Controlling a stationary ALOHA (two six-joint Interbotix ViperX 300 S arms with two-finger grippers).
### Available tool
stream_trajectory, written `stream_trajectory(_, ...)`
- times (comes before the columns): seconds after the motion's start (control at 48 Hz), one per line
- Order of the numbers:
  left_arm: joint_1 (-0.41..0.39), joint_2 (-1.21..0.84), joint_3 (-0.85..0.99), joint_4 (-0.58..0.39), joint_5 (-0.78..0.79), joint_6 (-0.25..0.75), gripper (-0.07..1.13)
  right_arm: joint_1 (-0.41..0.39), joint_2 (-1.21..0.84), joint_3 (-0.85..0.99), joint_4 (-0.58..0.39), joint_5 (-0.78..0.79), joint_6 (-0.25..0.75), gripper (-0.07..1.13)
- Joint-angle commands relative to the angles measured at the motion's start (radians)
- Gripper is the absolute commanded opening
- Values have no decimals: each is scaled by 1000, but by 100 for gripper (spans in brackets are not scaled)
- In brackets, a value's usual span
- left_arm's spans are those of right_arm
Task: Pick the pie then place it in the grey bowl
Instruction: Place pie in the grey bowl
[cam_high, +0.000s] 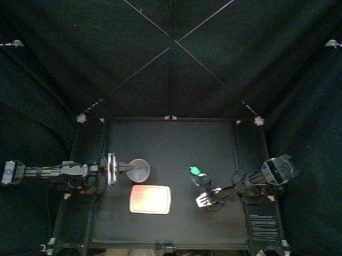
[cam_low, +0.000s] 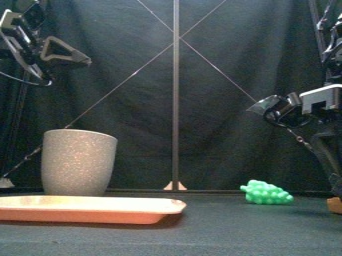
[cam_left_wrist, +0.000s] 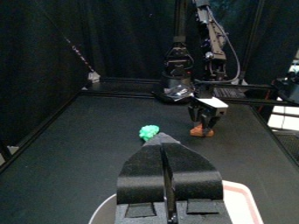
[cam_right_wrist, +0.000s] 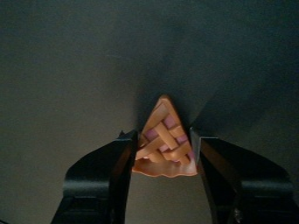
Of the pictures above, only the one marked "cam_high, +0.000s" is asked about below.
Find grey bowl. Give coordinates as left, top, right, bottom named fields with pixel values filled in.
left=127, top=158, right=153, bottom=184

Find black table edge clamp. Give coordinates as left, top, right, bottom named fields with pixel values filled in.
left=154, top=242, right=178, bottom=255

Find black labelled arm base plate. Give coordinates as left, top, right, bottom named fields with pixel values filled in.
left=241, top=195, right=286, bottom=252

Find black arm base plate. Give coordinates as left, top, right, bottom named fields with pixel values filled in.
left=51, top=190, right=99, bottom=248

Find grey metal corner bracket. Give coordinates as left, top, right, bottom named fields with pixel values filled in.
left=280, top=239, right=293, bottom=254
left=39, top=236, right=58, bottom=256

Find thin white diagonal cord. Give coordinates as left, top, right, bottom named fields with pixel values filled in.
left=123, top=0, right=261, bottom=118
left=82, top=0, right=236, bottom=116

